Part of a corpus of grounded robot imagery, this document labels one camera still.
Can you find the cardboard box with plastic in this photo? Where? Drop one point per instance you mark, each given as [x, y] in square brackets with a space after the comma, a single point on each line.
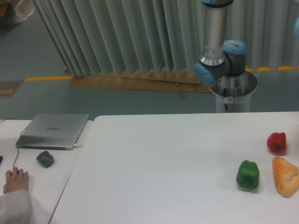
[15, 11]

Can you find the orange bread piece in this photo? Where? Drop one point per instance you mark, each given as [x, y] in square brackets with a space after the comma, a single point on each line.
[286, 176]

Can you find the red bell pepper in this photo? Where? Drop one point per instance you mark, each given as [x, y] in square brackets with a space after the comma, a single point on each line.
[276, 143]

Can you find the pale green curtain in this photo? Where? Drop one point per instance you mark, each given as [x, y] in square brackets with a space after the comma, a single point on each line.
[117, 36]

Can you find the white sleeved forearm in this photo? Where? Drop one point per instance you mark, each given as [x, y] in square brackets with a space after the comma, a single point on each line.
[15, 207]

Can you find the silver closed laptop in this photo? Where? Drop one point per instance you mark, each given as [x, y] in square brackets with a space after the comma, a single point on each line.
[53, 131]

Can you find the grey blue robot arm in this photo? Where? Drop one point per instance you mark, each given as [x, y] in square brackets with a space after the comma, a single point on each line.
[217, 46]

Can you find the brown cardboard sheet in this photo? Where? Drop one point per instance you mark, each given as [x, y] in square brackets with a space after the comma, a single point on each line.
[182, 82]

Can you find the green bell pepper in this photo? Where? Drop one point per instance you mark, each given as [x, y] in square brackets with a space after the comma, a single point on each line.
[248, 175]

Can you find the person's hand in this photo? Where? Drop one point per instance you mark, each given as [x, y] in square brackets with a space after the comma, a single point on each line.
[16, 179]

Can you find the white USB plug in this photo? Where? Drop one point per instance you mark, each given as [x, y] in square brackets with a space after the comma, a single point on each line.
[77, 146]

